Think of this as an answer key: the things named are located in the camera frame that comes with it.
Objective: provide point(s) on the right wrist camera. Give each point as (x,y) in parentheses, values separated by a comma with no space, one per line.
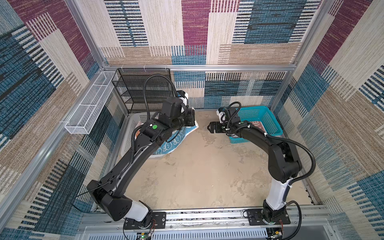
(225,113)

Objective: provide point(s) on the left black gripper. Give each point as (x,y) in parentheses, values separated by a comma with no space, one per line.
(189,115)

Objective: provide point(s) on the white plastic laundry basket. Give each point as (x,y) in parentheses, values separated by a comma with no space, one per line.
(134,120)

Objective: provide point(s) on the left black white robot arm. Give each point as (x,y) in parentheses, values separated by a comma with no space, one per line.
(109,192)

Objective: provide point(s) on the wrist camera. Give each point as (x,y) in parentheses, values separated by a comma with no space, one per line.
(225,113)
(173,107)

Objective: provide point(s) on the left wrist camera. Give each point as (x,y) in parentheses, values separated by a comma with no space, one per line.
(173,107)

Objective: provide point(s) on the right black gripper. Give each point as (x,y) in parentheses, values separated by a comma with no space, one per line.
(217,124)

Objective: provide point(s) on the white wire mesh tray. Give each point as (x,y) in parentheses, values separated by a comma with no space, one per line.
(86,114)

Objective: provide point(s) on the black wire shelf rack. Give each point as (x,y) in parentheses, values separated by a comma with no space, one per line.
(129,83)

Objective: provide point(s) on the teal bicycle print towel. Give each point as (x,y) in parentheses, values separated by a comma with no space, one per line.
(176,139)

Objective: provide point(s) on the rabbit print striped towel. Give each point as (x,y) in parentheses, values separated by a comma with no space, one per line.
(259,125)

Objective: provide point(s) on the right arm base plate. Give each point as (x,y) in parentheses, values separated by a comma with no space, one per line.
(263,217)

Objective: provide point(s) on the aluminium mounting rail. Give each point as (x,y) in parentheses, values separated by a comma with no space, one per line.
(196,218)

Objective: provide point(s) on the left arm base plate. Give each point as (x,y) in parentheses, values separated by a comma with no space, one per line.
(156,220)

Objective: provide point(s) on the teal plastic basket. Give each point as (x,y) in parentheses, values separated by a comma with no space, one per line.
(263,115)

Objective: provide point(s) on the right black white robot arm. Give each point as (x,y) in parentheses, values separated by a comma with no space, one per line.
(284,163)

